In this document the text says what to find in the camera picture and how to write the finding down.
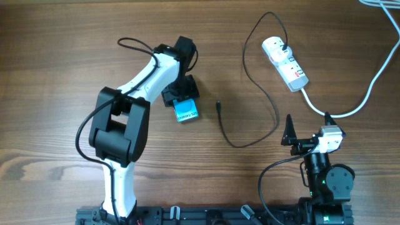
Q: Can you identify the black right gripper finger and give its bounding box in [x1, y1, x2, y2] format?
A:
[324, 112, 346, 136]
[281, 114, 298, 146]

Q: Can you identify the blue screen Galaxy smartphone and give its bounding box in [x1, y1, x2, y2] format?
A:
[173, 99, 199, 123]

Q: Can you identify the black USB charging cable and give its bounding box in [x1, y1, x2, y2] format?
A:
[216, 11, 289, 149]

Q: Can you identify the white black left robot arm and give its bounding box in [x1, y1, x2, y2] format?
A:
[75, 36, 200, 224]

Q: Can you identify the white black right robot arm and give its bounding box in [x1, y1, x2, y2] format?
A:
[281, 113, 355, 225]

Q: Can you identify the white USB charger plug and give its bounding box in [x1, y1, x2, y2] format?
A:
[269, 47, 293, 63]

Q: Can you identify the white power strip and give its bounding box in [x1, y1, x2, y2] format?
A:
[262, 36, 309, 92]

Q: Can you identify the white power strip cord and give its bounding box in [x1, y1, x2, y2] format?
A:
[300, 0, 400, 119]

